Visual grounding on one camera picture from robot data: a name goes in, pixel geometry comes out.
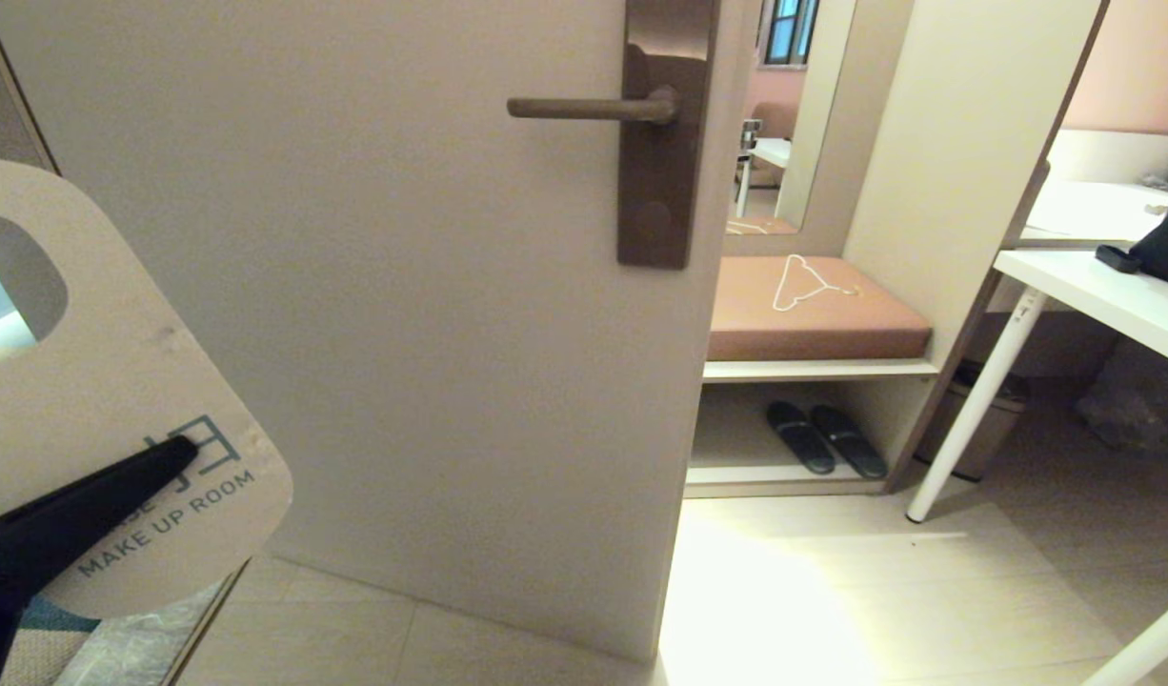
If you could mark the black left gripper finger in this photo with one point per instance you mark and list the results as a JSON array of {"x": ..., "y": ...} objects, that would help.
[{"x": 70, "y": 524}]

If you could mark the grey-blue do-not-disturb door sign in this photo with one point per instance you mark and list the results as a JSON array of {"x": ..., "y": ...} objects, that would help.
[{"x": 117, "y": 362}]

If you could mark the beige wooden door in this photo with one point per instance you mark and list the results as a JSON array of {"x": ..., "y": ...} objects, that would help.
[{"x": 403, "y": 333}]

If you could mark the grey marble threshold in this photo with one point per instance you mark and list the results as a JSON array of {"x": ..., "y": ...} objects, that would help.
[{"x": 155, "y": 638}]

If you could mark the beige trash bin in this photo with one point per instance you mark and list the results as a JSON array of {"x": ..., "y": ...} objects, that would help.
[{"x": 984, "y": 429}]

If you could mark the cream wardrobe shelf unit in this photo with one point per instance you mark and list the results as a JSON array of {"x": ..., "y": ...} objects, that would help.
[{"x": 956, "y": 143}]

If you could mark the white table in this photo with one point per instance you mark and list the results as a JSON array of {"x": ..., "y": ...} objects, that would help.
[{"x": 1117, "y": 300}]

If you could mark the clear plastic bag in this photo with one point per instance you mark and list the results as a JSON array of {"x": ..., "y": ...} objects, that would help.
[{"x": 1137, "y": 410}]

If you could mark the white washbasin countertop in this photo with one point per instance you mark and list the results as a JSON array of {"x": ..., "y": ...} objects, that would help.
[{"x": 1098, "y": 210}]

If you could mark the small black box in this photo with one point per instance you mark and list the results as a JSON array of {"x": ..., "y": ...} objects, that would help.
[{"x": 1117, "y": 257}]

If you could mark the tall wall mirror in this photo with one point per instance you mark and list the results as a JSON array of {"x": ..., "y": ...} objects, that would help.
[{"x": 784, "y": 143}]

